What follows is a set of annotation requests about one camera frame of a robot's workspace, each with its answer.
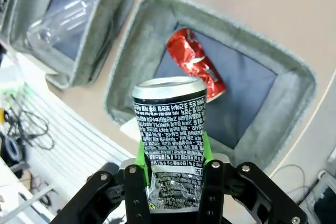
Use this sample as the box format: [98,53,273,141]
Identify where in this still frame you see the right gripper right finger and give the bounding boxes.
[197,131,308,224]

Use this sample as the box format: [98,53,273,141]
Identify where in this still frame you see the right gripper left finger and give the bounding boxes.
[52,137,153,224]

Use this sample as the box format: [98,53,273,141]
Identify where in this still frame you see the crushed black can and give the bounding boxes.
[132,76,208,213]

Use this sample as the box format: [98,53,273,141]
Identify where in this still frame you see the crushed red can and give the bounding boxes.
[166,28,227,103]

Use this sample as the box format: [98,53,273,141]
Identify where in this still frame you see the clear plastic bottle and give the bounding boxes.
[26,0,91,51]

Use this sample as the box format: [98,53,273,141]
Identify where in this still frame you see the grey fabric basket labelled can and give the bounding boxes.
[104,0,317,172]

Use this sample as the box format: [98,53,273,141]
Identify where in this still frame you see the grey fabric basket labelled plastic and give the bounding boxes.
[0,0,135,90]

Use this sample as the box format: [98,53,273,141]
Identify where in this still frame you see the white ribbed panel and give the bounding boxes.
[15,82,137,190]

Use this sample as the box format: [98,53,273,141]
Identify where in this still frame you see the grey tape roll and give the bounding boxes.
[0,134,22,162]

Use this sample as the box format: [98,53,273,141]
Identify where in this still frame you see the grey cable on floor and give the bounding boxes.
[270,165,316,204]

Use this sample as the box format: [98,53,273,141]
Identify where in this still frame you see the black floor cables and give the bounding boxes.
[5,103,55,151]

